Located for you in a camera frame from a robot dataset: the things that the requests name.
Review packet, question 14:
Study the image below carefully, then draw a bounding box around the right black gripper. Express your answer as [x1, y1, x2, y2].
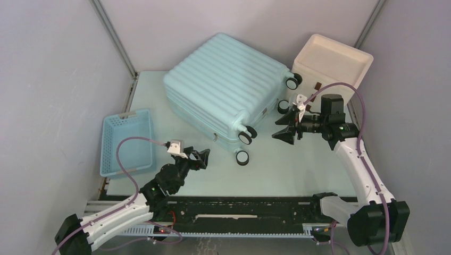
[271, 107, 327, 146]

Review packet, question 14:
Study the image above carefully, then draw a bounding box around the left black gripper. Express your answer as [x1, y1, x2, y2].
[172, 147, 210, 193]

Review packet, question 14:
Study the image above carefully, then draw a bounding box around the light blue ribbed suitcase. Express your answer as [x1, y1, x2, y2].
[163, 33, 302, 166]

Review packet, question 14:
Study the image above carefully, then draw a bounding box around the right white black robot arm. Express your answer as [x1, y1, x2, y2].
[272, 94, 410, 247]

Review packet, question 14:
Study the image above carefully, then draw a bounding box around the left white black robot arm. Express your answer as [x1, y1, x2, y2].
[53, 147, 211, 254]

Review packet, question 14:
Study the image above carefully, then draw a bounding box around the blue perforated plastic basket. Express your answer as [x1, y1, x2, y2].
[99, 109, 155, 179]

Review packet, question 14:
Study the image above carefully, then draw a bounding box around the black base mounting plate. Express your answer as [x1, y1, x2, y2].
[152, 196, 332, 235]

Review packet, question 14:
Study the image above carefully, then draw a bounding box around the cream plastic drawer cabinet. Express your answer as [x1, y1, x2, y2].
[285, 34, 374, 100]

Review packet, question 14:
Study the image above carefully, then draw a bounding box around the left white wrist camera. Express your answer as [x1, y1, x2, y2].
[165, 140, 188, 159]

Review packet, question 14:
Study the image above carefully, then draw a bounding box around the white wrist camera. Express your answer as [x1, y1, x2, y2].
[165, 140, 188, 159]
[293, 93, 308, 123]

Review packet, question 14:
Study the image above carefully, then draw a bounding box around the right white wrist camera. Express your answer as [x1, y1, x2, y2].
[293, 93, 308, 123]

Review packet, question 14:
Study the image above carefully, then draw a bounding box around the aluminium frame rail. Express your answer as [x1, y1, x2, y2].
[72, 200, 413, 255]

